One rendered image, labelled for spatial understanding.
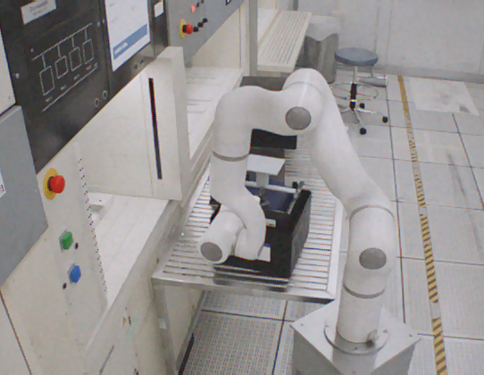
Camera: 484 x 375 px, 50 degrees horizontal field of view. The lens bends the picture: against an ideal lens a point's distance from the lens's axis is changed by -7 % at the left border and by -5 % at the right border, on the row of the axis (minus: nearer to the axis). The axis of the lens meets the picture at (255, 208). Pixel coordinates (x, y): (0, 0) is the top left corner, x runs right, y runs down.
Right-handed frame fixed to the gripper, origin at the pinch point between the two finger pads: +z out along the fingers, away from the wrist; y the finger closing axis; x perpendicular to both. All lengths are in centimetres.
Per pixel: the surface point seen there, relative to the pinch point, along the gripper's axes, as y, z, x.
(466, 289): 86, 104, -107
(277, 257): 8.9, -1.5, -22.2
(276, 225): 7.5, 2.0, -12.4
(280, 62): -42, 183, -20
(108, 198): -54, 3, -14
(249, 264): -0.5, -1.5, -27.3
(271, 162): 2.4, 13.9, 2.7
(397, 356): 51, -23, -33
